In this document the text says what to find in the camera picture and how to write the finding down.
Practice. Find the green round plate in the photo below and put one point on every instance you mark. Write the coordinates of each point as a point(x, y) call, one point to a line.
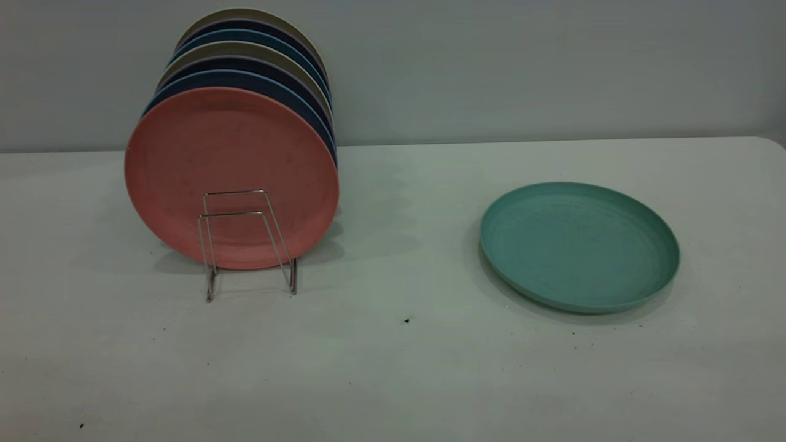
point(577, 245)

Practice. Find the pink round plate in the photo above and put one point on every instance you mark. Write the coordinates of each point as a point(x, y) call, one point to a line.
point(233, 147)

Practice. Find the beige round plate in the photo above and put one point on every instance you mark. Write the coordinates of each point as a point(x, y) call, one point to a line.
point(245, 13)
point(245, 49)

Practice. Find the teal blue round plate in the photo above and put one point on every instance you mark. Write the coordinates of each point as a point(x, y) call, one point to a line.
point(245, 35)

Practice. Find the dark blue round plate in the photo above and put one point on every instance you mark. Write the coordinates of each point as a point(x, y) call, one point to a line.
point(245, 78)

